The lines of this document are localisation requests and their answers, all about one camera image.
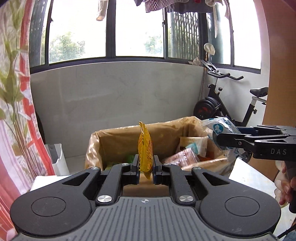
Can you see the beige snack packet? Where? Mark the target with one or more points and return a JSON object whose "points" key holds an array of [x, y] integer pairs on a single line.
{"points": [[187, 141]]}

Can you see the white cloth bundle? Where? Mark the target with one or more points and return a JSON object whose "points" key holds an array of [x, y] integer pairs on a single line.
{"points": [[209, 48]]}

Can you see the golden crimped snack packet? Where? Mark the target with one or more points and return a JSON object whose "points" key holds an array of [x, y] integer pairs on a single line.
{"points": [[145, 150]]}

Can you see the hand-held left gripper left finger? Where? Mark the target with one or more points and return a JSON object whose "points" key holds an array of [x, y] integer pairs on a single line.
{"points": [[136, 171]]}

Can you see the green snack packet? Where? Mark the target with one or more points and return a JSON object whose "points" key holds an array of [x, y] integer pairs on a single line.
{"points": [[130, 159]]}

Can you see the white hanging garment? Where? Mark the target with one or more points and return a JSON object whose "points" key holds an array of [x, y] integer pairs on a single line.
{"points": [[215, 20]]}

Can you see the white and blue snack packet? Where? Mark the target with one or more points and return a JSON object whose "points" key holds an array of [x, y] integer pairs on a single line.
{"points": [[219, 126]]}

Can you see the brown cardboard box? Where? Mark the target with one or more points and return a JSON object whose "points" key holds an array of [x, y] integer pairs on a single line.
{"points": [[148, 190]]}

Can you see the dark mesh hanging garment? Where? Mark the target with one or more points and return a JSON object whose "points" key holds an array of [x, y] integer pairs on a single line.
{"points": [[198, 8]]}

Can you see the printed curtain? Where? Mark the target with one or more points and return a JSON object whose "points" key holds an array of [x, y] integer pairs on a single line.
{"points": [[13, 92]]}

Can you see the patterned hanging garment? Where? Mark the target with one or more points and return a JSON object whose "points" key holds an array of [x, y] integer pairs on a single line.
{"points": [[157, 5]]}

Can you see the person's right hand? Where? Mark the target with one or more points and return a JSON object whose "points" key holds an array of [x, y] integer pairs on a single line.
{"points": [[283, 185]]}

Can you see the black framed window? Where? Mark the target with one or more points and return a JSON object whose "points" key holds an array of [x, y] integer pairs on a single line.
{"points": [[111, 27]]}

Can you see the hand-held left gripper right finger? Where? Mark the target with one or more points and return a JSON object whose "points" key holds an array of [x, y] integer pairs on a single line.
{"points": [[156, 171]]}

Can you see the black exercise bike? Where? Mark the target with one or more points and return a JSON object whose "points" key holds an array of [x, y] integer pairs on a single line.
{"points": [[205, 109]]}

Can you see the white plastic bin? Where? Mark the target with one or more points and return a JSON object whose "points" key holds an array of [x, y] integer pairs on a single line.
{"points": [[57, 160]]}

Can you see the beige hanging sock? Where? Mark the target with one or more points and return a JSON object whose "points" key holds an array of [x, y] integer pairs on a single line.
{"points": [[101, 11]]}

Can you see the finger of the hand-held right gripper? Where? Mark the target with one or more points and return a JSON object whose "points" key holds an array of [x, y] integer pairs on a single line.
{"points": [[261, 130], [231, 140]]}

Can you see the brown wooden panel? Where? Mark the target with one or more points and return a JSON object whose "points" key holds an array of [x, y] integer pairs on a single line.
{"points": [[282, 92]]}

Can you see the pink snack packet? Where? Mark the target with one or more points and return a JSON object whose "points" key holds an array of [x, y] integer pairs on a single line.
{"points": [[182, 157]]}

